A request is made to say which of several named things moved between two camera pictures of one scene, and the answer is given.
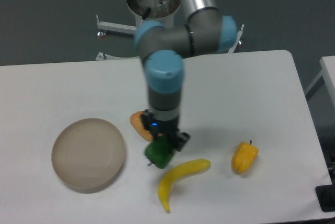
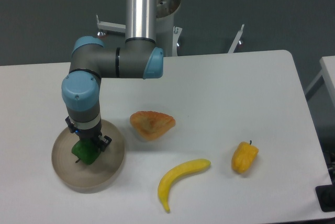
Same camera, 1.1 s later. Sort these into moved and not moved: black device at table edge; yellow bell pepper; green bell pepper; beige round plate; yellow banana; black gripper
Moved: black gripper; green bell pepper
Not moved: yellow banana; yellow bell pepper; black device at table edge; beige round plate
